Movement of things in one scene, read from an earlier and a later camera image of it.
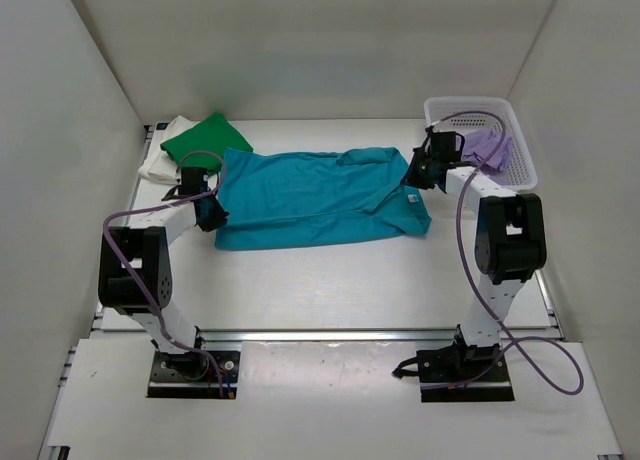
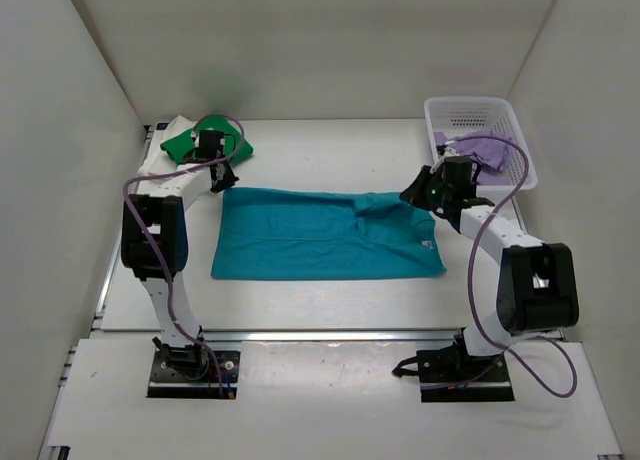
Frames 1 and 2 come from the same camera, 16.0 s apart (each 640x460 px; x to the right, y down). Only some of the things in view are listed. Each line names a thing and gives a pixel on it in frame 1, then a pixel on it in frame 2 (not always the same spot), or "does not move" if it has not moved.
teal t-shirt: x=274 y=199 to x=273 y=234
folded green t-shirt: x=204 y=144 does not move
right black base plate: x=445 y=376 does not move
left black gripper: x=219 y=219 to x=227 y=183
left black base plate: x=194 y=376 does not move
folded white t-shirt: x=160 y=166 does not move
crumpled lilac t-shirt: x=481 y=143 does not move
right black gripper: x=411 y=178 to x=414 y=193
